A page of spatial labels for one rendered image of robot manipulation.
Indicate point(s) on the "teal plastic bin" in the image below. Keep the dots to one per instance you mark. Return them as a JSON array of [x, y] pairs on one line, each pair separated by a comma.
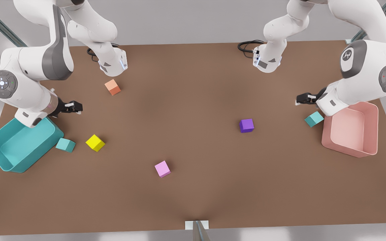
[[18, 150]]

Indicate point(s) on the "orange cube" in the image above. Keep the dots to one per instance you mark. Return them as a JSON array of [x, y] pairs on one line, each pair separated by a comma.
[[113, 87]]

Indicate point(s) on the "teal blue cube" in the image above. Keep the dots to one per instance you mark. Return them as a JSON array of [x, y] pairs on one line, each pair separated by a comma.
[[314, 119], [65, 145]]

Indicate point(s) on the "silver frame post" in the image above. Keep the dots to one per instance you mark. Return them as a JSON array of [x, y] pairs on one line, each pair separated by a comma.
[[385, 8], [2, 25], [198, 229]]

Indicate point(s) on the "purple cube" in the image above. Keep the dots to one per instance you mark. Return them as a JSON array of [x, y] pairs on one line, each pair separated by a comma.
[[246, 125]]

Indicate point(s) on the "pink cube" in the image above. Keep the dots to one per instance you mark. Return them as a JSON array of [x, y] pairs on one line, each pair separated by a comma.
[[162, 169]]

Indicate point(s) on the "pink plastic bin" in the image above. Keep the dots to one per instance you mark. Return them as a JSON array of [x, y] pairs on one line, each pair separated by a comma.
[[354, 130]]

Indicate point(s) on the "yellow cube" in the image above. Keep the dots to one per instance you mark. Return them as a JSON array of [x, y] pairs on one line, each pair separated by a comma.
[[95, 143]]

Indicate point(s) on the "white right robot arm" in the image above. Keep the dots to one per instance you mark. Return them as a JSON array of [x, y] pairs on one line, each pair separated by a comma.
[[28, 63]]

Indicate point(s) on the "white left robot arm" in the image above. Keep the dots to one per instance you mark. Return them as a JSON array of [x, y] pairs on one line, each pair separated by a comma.
[[364, 77]]

